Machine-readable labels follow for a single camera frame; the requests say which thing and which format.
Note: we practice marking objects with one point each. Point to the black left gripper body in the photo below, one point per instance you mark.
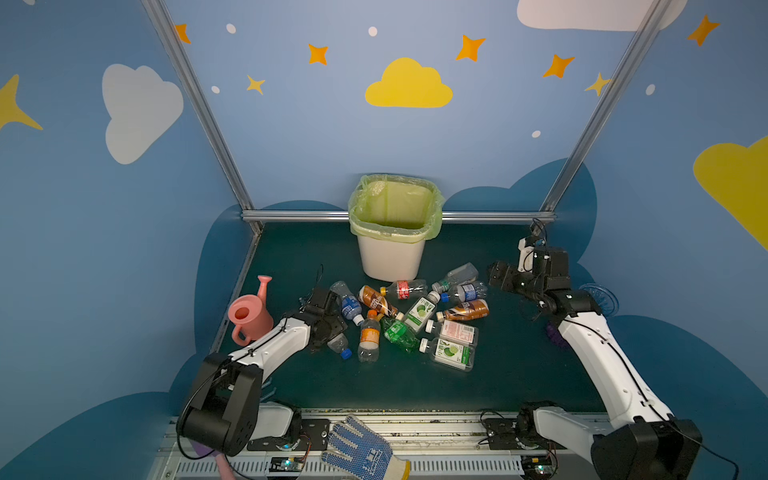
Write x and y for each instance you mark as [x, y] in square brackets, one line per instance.
[330, 327]

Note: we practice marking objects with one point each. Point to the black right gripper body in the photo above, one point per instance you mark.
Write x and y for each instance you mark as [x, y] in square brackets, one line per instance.
[504, 276]

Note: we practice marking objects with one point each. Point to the clear bottle blue label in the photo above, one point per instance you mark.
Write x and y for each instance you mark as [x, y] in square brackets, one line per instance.
[350, 307]
[465, 293]

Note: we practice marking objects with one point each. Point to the clear bottle blue cap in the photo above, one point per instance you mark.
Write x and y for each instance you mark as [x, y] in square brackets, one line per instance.
[340, 345]

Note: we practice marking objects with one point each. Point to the brown tea bottle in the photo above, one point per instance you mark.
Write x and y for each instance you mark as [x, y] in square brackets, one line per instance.
[465, 311]

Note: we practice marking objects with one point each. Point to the brown coffee bottle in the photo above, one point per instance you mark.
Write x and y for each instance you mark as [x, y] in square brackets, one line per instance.
[377, 302]

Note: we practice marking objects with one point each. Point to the clear bottle orange label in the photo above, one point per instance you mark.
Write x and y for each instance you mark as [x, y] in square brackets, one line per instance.
[369, 343]

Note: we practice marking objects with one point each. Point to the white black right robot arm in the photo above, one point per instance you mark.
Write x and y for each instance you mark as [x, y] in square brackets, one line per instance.
[642, 438]

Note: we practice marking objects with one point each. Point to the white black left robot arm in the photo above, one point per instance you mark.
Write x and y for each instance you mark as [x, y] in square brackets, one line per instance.
[222, 409]

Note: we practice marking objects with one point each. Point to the white trash bin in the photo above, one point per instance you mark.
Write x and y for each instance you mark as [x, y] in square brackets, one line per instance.
[389, 260]

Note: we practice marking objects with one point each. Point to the green bin liner bag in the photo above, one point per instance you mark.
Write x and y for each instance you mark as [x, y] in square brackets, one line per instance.
[395, 194]

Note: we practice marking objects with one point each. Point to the clear bottle green cap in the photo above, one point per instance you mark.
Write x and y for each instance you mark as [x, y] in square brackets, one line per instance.
[463, 274]

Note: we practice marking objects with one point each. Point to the pink watering can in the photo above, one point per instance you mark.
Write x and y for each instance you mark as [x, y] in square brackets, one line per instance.
[250, 316]

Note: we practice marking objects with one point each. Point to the clear bottle pink label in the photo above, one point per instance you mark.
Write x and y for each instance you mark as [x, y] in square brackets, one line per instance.
[453, 331]

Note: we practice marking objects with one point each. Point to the green plastic bottle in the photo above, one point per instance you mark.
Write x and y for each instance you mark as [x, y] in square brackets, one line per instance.
[397, 333]

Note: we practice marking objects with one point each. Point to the clear bottle red label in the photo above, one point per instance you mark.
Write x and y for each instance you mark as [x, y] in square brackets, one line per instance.
[405, 289]

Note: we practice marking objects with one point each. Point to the clear bottle green lime label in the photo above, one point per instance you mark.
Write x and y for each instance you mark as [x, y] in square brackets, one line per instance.
[448, 353]

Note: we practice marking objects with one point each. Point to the blue dotted work glove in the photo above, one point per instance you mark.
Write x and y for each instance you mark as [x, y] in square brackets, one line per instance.
[361, 452]

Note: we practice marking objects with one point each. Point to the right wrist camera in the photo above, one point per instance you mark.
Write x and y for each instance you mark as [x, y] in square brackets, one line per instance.
[526, 247]

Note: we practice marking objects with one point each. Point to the aluminium frame rail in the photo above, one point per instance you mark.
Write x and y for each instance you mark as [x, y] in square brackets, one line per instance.
[455, 217]

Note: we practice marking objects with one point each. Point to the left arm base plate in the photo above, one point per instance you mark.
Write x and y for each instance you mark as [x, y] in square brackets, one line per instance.
[310, 434]

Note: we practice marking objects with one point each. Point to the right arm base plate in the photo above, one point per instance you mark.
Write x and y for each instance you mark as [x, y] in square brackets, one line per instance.
[511, 434]

